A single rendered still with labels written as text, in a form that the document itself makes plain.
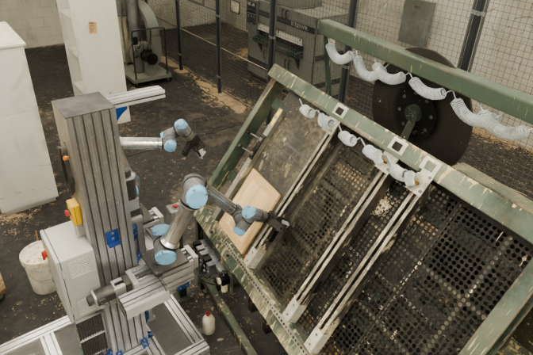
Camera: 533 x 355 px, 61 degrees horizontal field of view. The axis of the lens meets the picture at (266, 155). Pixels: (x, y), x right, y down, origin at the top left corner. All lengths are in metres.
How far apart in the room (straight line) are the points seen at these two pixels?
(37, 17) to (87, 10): 4.52
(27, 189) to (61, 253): 2.57
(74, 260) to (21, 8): 8.45
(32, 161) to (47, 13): 6.11
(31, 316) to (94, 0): 3.87
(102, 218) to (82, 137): 0.52
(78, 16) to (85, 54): 0.49
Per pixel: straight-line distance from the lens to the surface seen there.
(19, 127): 5.01
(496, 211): 2.17
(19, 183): 5.27
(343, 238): 2.54
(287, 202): 2.86
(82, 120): 2.44
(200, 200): 2.46
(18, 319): 4.31
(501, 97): 2.54
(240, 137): 3.43
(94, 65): 6.60
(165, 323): 3.67
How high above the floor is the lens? 3.00
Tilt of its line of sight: 30 degrees down
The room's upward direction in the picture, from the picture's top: 2 degrees clockwise
